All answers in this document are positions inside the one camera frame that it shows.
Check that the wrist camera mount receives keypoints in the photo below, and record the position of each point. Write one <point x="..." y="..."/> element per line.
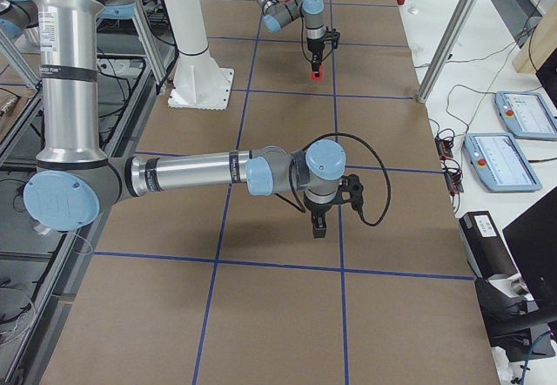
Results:
<point x="332" y="37"/>
<point x="351" y="192"/>

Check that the far teach pendant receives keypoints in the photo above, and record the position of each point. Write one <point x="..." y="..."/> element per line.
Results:
<point x="526" y="115"/>

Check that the near teach pendant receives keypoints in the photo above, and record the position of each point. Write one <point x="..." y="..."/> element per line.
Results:
<point x="500" y="164"/>

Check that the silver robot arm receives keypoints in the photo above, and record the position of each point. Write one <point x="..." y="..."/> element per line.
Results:
<point x="278" y="14"/>
<point x="88" y="161"/>

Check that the aluminium frame post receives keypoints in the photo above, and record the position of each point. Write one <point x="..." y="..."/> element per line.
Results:
<point x="454" y="27"/>

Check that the white camera pillar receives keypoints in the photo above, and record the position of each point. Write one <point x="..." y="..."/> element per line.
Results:
<point x="199" y="82"/>

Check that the black monitor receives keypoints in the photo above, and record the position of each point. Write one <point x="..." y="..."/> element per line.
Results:
<point x="531" y="239"/>

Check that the small circuit boards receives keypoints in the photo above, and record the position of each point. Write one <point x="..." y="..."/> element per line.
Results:
<point x="453" y="174"/>

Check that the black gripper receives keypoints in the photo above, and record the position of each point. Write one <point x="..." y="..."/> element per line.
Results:
<point x="318" y="206"/>
<point x="313" y="48"/>

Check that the black power box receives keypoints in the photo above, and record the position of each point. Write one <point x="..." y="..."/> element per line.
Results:
<point x="485" y="250"/>

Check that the teach pendant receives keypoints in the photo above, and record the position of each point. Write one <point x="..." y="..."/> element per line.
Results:
<point x="526" y="115"/>
<point x="500" y="164"/>

